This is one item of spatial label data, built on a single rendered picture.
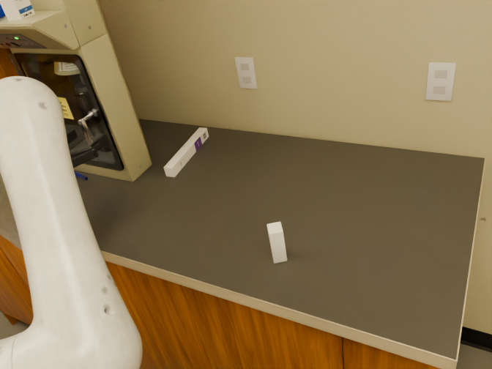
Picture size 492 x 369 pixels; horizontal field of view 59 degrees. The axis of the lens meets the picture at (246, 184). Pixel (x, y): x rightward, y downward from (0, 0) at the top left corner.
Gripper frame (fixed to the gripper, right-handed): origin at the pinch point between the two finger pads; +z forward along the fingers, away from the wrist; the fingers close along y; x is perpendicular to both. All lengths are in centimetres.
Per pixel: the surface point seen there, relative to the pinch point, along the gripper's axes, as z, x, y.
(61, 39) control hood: 0.6, -30.3, -5.2
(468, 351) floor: 45, 114, -117
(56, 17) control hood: 1.6, -35.8, -5.1
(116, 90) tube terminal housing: 12.4, -10.3, -5.2
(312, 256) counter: -8, 20, -75
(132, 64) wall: 49, -3, 21
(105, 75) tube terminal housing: 10.7, -16.1, -5.2
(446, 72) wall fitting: 48, -5, -96
